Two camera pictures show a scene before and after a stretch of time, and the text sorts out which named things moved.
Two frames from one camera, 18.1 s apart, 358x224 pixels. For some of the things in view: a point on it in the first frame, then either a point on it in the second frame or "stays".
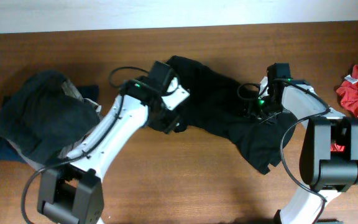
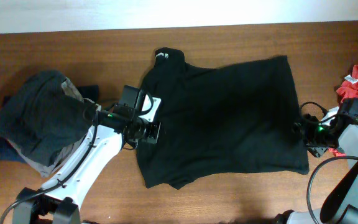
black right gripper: (268, 119) to (304, 126)
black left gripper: (168, 122) to (155, 132)
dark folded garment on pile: (42, 119) stays
